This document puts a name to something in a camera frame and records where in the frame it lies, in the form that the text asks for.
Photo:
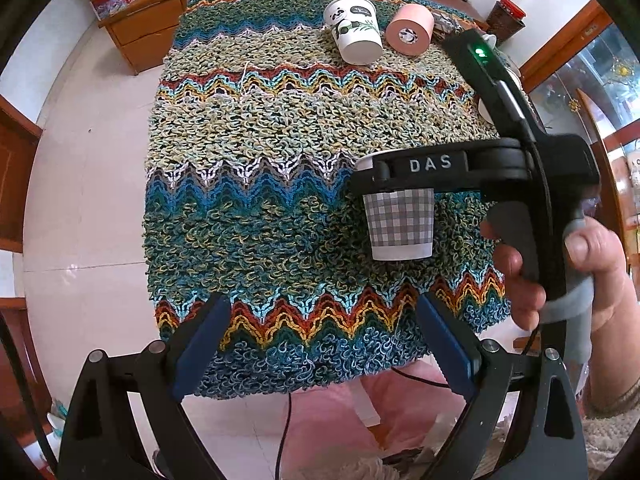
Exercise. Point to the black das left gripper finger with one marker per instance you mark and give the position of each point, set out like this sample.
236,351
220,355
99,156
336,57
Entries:
453,167

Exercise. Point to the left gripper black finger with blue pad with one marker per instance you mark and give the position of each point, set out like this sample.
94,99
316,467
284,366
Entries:
100,439
545,439

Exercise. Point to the grey checked paper cup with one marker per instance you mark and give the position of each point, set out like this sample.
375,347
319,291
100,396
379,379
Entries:
400,224

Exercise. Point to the white leaf-print paper cup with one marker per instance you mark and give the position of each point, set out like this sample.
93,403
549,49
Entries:
354,28

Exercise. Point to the person's right hand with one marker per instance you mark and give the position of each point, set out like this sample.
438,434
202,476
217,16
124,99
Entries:
594,250

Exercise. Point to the dark red-lidded bin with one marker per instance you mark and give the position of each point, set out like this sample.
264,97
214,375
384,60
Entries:
505,20

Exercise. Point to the pink tape roll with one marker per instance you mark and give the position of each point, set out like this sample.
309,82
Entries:
410,30

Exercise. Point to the colourful knitted zigzag table cover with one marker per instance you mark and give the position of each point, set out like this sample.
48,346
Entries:
256,127

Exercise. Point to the wooden cabinet with drawers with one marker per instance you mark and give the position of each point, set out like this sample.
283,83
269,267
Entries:
144,30

